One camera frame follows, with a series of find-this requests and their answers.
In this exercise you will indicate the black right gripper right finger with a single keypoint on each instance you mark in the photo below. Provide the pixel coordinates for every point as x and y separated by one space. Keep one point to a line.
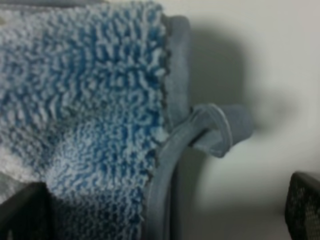
302 207

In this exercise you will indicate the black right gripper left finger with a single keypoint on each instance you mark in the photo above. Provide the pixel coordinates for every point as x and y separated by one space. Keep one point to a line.
27 215

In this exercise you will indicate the blue white striped towel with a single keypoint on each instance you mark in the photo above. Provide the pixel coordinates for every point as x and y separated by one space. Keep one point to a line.
94 103

